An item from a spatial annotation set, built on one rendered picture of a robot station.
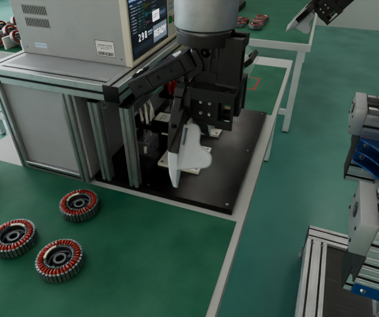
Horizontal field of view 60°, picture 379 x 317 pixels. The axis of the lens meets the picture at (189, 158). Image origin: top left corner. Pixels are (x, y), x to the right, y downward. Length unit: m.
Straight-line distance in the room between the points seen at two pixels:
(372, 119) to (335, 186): 1.32
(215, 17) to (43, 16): 0.79
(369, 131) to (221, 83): 0.81
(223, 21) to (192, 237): 0.66
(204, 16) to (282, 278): 1.56
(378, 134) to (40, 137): 1.07
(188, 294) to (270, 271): 1.04
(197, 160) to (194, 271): 0.47
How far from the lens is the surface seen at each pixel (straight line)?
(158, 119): 1.10
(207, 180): 1.07
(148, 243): 0.92
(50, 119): 1.09
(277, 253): 1.90
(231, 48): 0.40
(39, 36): 1.15
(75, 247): 0.91
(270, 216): 2.08
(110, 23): 0.98
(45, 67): 1.06
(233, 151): 1.21
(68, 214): 1.00
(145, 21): 1.04
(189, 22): 0.39
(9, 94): 1.15
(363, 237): 0.74
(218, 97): 0.41
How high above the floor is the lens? 1.46
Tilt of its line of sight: 36 degrees down
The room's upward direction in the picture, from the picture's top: straight up
